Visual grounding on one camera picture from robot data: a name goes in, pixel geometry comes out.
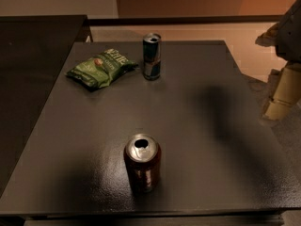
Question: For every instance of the redbull can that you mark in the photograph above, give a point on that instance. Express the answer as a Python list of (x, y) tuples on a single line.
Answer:
[(152, 56)]

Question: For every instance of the red coke can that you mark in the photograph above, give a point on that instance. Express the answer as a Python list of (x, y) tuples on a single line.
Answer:
[(142, 157)]

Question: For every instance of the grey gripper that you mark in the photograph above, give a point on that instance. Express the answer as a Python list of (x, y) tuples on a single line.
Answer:
[(291, 37)]

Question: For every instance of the green chip bag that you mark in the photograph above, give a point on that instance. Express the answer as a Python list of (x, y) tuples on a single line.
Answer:
[(101, 70)]

